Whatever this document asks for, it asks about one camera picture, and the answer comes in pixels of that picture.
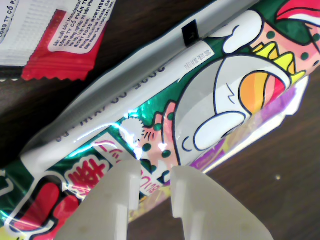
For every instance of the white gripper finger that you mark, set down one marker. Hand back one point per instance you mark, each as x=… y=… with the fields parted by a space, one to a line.
x=212 y=207
x=105 y=205

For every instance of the green cartoon snack stick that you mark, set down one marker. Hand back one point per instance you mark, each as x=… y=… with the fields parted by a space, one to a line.
x=200 y=100

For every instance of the red white candy packet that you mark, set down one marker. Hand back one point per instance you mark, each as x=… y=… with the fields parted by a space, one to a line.
x=62 y=60

